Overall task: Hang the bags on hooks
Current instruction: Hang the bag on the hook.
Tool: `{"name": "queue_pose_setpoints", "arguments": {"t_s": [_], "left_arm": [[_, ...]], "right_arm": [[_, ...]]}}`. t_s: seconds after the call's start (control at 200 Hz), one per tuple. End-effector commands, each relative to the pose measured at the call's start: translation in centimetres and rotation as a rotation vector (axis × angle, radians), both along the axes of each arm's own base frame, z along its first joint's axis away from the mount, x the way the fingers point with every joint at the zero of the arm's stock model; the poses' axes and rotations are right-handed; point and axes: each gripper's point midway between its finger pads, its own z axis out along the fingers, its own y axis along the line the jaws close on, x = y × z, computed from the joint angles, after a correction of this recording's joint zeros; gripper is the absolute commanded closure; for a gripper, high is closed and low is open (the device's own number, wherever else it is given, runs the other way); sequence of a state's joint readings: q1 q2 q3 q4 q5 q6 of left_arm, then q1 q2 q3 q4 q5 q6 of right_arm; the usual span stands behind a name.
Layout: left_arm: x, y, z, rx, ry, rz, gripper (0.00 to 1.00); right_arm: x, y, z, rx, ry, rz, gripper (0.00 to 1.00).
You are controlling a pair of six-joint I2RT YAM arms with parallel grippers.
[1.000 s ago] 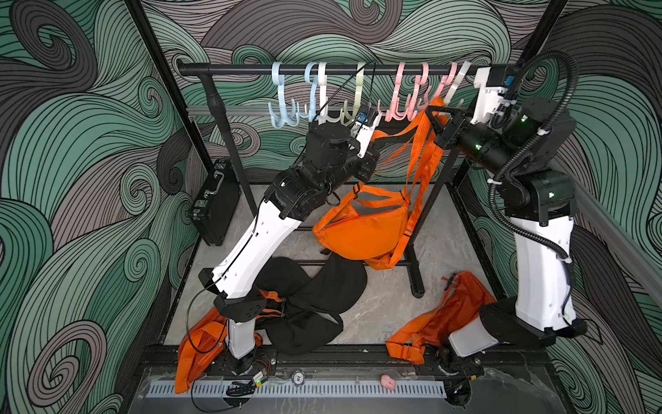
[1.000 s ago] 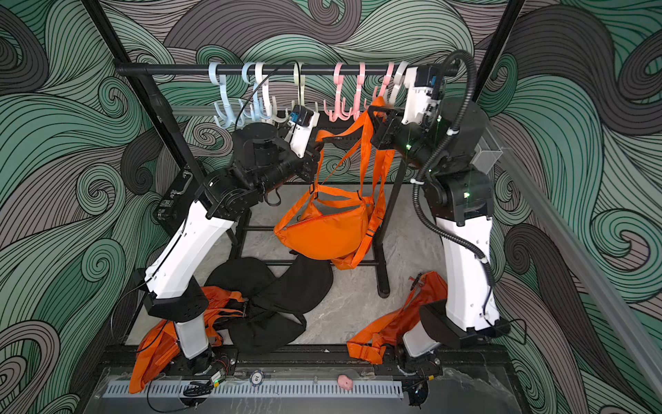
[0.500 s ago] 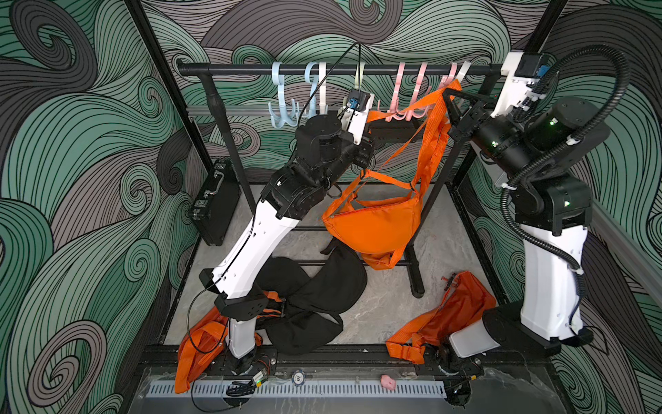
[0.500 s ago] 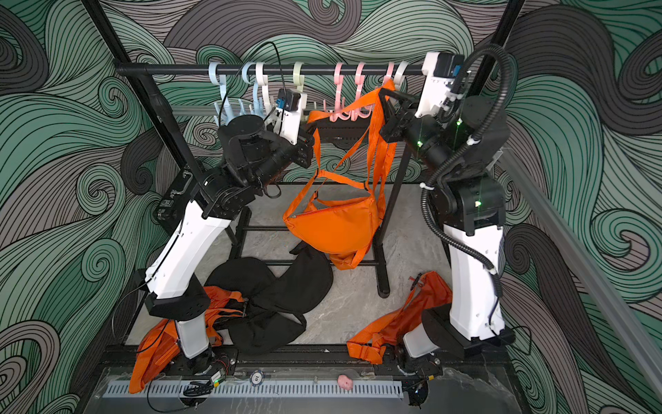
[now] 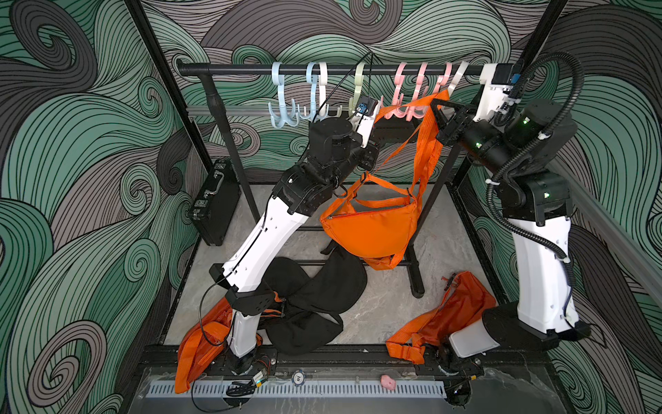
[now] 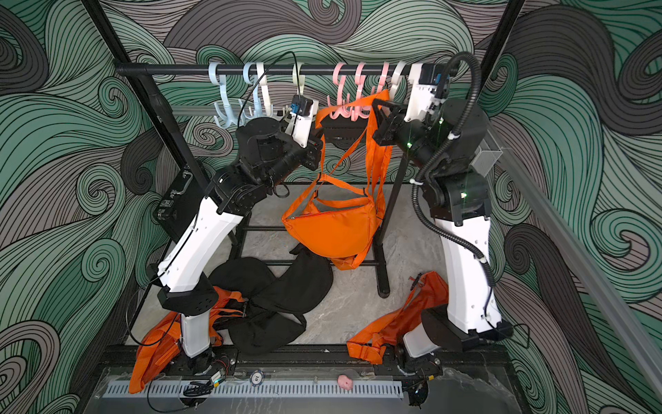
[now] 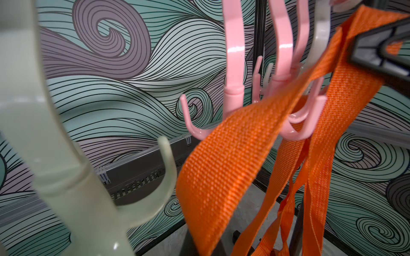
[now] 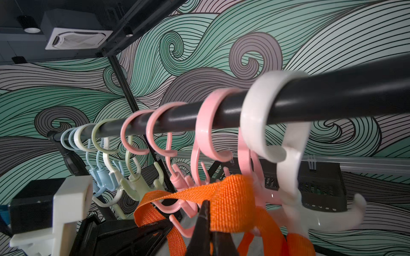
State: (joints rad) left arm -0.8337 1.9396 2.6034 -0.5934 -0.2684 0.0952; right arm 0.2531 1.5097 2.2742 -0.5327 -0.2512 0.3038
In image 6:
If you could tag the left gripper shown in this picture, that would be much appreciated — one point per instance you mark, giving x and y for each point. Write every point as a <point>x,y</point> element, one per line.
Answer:
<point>315,147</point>

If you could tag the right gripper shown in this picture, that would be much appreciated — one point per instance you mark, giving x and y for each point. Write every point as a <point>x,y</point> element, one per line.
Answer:
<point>392,127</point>

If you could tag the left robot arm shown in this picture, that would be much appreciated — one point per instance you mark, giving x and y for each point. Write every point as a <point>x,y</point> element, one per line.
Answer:
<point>269,150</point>

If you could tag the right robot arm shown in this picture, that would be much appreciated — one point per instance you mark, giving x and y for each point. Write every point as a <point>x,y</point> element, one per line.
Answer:
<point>451,199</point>

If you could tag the white hook rightmost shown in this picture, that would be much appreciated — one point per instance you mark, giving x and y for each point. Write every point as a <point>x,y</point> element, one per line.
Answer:
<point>396,79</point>

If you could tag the white hook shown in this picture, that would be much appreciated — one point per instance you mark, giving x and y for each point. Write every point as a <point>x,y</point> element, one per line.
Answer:
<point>396,79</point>
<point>268,108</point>

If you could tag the pink hook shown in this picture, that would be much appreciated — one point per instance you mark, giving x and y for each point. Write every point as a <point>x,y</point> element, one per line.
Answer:
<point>357,112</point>
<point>341,102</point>
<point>382,78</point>

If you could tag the light blue hook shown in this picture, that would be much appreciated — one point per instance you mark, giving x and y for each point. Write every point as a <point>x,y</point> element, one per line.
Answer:
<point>224,113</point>
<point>250,108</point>

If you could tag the pale green hook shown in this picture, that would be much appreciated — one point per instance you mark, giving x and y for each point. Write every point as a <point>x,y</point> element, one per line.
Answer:
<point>298,78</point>

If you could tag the white hook left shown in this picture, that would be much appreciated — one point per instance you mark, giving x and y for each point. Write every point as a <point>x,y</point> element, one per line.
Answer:
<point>268,108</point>

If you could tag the light blue hook leftmost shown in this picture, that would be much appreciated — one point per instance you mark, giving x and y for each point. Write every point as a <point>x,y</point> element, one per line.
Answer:
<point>224,113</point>

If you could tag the black bag upper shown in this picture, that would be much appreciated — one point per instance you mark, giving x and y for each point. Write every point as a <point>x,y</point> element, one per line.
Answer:
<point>299,290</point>

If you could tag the black bag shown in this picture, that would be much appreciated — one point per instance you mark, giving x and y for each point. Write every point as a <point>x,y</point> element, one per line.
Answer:
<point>269,319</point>
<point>299,290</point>

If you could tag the rust red bag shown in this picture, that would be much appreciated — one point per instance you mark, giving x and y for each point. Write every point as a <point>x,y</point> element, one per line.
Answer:
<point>428,291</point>

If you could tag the black bag lower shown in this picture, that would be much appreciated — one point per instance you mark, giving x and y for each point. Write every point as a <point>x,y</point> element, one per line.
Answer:
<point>269,319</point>

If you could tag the orange bag front left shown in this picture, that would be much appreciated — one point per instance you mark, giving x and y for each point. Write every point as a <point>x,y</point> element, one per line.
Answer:
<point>163,340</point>

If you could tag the black clothes rack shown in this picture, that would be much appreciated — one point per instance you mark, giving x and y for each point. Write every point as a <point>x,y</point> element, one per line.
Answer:
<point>167,127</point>

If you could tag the front poker chip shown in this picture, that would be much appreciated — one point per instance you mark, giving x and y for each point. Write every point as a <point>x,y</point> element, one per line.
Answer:
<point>257,378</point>

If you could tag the pink small object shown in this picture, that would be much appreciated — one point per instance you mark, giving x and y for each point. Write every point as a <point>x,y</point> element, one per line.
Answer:
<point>344,382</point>

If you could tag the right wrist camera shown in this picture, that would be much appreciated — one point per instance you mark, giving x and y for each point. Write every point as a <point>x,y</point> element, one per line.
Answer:
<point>424,79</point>

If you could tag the clear mesh wall bin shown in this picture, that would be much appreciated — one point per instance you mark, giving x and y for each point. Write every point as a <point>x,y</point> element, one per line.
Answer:
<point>488,153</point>

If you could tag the white slotted cable duct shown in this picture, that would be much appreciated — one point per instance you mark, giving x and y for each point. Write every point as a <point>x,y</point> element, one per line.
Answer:
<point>267,389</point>

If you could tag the aluminium wall rail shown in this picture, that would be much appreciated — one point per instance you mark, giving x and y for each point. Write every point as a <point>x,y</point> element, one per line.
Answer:
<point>632,334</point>

